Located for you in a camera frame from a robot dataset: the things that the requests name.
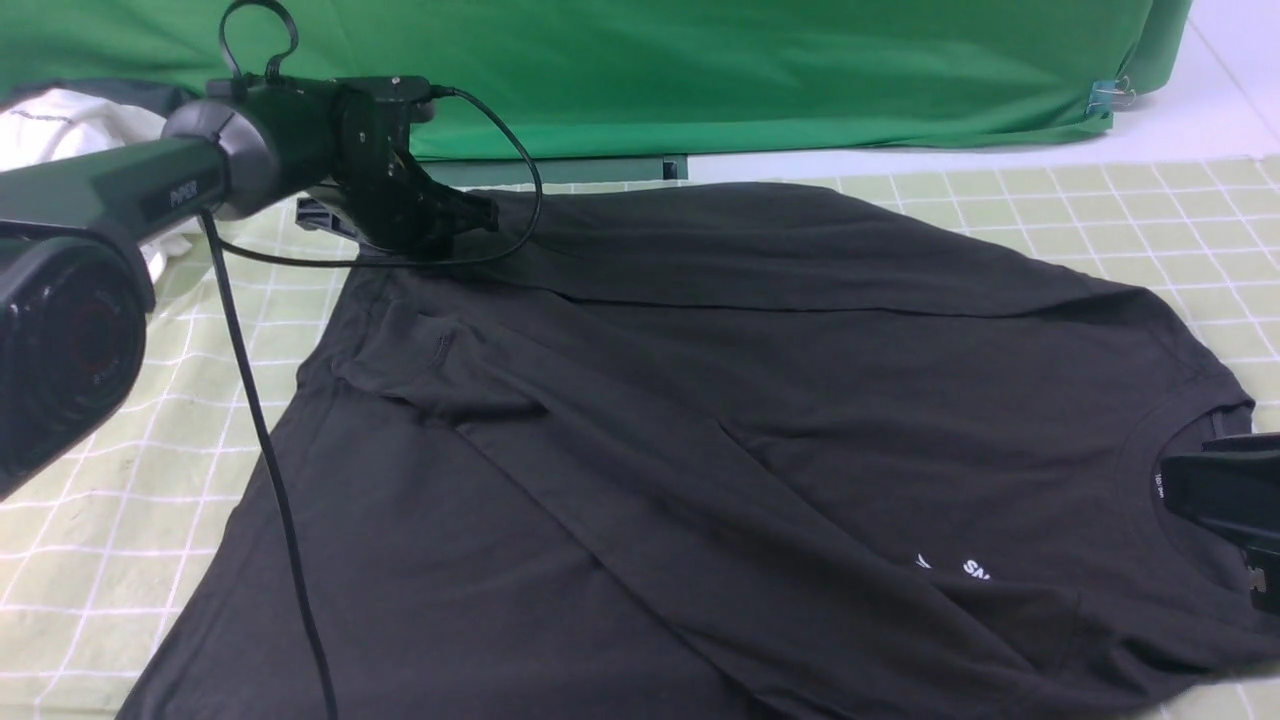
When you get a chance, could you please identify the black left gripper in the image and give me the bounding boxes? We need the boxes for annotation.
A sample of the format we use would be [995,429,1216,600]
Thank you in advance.
[294,76,499,256]

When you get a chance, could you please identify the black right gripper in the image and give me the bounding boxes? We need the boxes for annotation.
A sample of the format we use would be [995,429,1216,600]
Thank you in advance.
[1160,433,1279,616]

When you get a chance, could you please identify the dark gray long-sleeved shirt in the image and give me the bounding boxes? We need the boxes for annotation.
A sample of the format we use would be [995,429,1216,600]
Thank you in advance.
[115,183,1280,720]

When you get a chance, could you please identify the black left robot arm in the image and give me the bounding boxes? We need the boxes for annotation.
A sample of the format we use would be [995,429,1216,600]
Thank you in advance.
[1,76,498,496]

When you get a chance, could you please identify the crumpled white shirt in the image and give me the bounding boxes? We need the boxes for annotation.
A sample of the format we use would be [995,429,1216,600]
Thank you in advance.
[0,88,201,286]

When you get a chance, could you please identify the green backdrop cloth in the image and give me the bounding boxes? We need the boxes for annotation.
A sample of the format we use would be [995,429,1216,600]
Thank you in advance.
[0,0,1194,163]

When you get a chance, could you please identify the teal binder clip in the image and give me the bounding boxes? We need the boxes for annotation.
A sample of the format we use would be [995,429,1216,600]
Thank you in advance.
[1084,76,1137,119]

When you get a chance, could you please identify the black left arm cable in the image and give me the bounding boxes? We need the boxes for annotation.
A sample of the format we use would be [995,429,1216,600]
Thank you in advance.
[195,0,547,720]

